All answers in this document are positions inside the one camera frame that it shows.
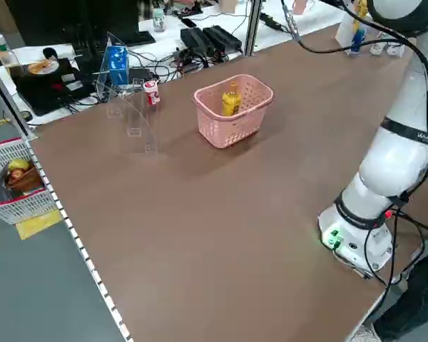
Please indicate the yellow drink bottle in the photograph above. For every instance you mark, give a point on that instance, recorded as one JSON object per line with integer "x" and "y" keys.
{"x": 231, "y": 103}

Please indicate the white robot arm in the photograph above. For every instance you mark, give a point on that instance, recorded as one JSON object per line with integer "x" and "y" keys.
{"x": 388, "y": 167}

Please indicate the pink plastic basket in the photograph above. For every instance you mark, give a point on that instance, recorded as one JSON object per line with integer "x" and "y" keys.
{"x": 232, "y": 132}

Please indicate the clear acrylic drinks tray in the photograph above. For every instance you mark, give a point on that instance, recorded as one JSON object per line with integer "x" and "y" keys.
{"x": 344, "y": 32}

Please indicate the white mesh basket red rim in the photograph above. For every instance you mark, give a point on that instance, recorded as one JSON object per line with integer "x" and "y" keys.
{"x": 21, "y": 210}

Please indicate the clear acrylic stepped shelf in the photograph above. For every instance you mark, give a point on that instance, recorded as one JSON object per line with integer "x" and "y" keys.
{"x": 139, "y": 117}

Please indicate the small red white bottle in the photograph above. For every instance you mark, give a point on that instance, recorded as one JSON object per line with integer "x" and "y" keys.
{"x": 152, "y": 94}

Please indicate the black power brick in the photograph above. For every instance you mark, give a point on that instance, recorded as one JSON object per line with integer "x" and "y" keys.
{"x": 196, "y": 41}
{"x": 223, "y": 37}

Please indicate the blue tissue pack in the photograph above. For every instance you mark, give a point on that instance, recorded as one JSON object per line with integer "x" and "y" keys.
{"x": 116, "y": 64}

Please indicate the small bottle teal cap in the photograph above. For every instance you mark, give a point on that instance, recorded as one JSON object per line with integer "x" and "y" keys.
{"x": 159, "y": 23}

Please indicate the black scale with plate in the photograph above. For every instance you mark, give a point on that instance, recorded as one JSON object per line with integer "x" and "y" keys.
{"x": 46, "y": 92}

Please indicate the yellow floor paper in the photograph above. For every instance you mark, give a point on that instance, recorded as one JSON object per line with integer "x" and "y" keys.
{"x": 35, "y": 224}

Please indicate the brown bowl of fruit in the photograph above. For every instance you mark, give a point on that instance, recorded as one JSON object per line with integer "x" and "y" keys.
{"x": 23, "y": 180}

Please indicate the grey blue bottle white cap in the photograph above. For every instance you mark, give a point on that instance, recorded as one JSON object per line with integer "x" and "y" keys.
{"x": 358, "y": 41}

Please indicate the white bottle pink cap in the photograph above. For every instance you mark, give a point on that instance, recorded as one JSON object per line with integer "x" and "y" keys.
{"x": 396, "y": 50}
{"x": 377, "y": 46}

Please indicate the yellow tea bottle orange cap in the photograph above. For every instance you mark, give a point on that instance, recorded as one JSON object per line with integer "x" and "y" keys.
{"x": 360, "y": 14}

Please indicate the black monitor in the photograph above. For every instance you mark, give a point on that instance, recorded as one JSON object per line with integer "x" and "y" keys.
{"x": 57, "y": 21}

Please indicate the person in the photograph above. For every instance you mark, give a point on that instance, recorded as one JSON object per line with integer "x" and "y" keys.
{"x": 413, "y": 303}

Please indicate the aluminium frame post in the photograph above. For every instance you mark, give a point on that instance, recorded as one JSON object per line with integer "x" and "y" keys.
{"x": 253, "y": 28}

